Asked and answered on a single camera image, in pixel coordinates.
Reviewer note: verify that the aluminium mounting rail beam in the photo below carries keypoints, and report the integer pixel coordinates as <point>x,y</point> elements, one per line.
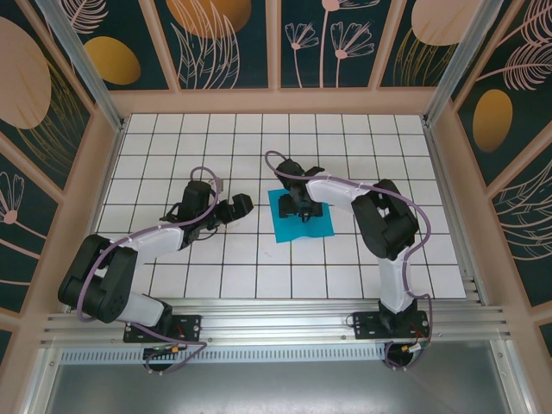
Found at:
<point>276,319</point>

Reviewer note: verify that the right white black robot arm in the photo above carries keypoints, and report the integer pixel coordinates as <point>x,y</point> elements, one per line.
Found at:
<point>394,280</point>

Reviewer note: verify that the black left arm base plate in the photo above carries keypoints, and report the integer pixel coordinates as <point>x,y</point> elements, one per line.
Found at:
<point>190,323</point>

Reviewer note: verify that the red black power lead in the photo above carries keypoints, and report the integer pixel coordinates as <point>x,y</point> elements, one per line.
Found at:
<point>174,349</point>
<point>414,347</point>

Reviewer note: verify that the grey metal floor sheet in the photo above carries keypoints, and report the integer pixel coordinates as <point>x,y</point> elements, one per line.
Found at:
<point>276,388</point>

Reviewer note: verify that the aluminium frame post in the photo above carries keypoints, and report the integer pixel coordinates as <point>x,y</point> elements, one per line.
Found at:
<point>84,64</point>
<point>459,64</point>

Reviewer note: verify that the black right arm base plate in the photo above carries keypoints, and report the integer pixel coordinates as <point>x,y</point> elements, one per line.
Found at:
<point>366,328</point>

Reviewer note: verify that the blue paper sheet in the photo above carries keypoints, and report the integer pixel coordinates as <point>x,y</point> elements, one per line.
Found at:
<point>293,231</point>

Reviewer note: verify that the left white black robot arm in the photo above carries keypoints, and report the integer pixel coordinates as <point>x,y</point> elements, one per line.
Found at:
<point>151,238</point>

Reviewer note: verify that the aluminium side rail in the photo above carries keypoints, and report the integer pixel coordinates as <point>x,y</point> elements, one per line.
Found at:
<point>450,215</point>

